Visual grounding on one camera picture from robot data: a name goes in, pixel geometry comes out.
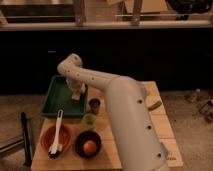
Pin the small eraser block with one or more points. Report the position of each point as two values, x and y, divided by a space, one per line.
76 96

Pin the green plastic tray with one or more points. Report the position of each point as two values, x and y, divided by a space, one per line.
59 96

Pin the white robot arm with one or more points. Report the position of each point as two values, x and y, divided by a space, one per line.
136 140

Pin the white handled black brush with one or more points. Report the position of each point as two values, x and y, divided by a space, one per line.
56 148

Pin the dark brown bowl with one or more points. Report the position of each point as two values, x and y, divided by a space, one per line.
84 137

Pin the green pepper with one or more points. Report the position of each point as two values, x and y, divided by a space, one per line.
155 106

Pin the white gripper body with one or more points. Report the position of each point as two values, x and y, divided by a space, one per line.
77 87

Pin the blue sponge pad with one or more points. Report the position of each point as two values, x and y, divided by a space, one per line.
165 150

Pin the orange egg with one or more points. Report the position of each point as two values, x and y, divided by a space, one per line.
89 147

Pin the orange bowl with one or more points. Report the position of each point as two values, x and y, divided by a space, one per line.
48 137

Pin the dark metal cup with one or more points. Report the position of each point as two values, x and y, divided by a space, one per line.
94 104

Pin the green plastic cup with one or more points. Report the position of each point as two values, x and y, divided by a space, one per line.
88 121

